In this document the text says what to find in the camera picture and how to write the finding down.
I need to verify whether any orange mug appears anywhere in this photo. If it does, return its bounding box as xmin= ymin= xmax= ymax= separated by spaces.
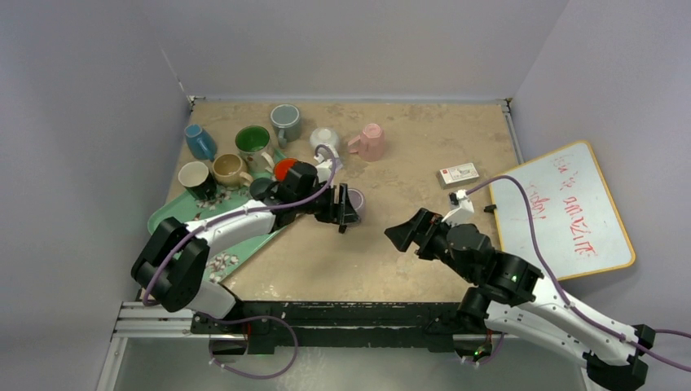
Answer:
xmin=273 ymin=158 xmax=298 ymax=182

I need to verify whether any beige round mug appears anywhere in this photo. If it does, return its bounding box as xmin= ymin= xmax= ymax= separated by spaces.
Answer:
xmin=212 ymin=153 xmax=254 ymax=189

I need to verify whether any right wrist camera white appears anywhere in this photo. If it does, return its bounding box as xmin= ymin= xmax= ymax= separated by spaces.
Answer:
xmin=442 ymin=190 xmax=474 ymax=226

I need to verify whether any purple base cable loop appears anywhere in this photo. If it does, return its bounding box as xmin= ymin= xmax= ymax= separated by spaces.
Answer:
xmin=209 ymin=315 xmax=301 ymax=381

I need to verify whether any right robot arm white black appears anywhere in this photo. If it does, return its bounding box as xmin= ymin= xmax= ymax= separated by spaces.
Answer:
xmin=385 ymin=209 xmax=656 ymax=390

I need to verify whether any grey-blue mug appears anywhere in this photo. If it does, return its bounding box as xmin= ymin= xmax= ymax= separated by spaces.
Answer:
xmin=249 ymin=178 xmax=279 ymax=201

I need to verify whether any white-grey mug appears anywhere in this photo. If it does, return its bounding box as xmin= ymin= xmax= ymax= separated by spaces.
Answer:
xmin=309 ymin=127 xmax=341 ymax=156

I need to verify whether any grey-teal mug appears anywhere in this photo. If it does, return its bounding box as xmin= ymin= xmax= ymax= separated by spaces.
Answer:
xmin=270 ymin=103 xmax=301 ymax=148

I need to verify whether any cream floral mug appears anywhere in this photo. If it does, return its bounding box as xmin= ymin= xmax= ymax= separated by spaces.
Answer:
xmin=235 ymin=125 xmax=275 ymax=174

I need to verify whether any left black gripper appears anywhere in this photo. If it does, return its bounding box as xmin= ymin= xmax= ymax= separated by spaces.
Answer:
xmin=294 ymin=181 xmax=359 ymax=224

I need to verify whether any blue mug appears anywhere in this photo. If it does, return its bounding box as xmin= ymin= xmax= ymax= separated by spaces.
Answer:
xmin=184 ymin=124 xmax=218 ymax=161

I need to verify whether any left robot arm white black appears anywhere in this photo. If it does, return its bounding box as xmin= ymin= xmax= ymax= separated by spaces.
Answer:
xmin=131 ymin=160 xmax=360 ymax=333

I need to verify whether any pink faceted mug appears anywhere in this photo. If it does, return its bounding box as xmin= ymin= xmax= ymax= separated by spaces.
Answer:
xmin=347 ymin=123 xmax=385 ymax=162

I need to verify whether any small red white box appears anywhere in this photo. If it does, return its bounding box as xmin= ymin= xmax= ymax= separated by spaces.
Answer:
xmin=436 ymin=163 xmax=480 ymax=189

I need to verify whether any green floral tray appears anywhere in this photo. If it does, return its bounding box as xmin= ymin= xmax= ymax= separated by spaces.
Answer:
xmin=148 ymin=180 xmax=275 ymax=286

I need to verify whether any purple mug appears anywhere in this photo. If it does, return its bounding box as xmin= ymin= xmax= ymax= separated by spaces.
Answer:
xmin=348 ymin=188 xmax=366 ymax=222

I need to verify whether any whiteboard with yellow frame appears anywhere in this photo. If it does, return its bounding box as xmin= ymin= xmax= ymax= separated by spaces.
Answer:
xmin=489 ymin=141 xmax=636 ymax=280

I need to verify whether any black mug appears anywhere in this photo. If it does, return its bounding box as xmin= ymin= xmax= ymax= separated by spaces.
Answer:
xmin=178 ymin=161 xmax=217 ymax=201

